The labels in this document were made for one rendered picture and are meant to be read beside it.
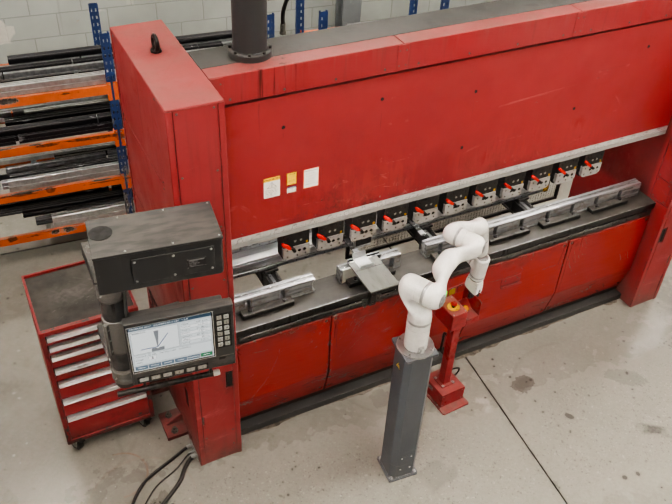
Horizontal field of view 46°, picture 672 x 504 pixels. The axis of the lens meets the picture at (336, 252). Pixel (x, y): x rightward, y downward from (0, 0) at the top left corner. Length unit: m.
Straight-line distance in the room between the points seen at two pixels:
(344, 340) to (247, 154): 1.44
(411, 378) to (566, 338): 1.92
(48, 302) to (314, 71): 1.86
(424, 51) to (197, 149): 1.22
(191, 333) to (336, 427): 1.77
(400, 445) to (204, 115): 2.16
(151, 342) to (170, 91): 1.03
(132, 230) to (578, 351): 3.45
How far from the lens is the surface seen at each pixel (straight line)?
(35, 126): 5.61
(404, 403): 4.23
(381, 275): 4.42
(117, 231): 3.20
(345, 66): 3.72
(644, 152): 5.70
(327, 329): 4.55
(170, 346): 3.43
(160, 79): 3.47
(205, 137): 3.36
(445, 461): 4.87
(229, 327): 3.43
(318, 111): 3.78
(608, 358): 5.73
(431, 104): 4.12
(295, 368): 4.66
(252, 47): 3.57
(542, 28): 4.32
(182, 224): 3.20
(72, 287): 4.48
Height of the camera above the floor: 3.88
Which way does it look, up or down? 39 degrees down
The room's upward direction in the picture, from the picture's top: 3 degrees clockwise
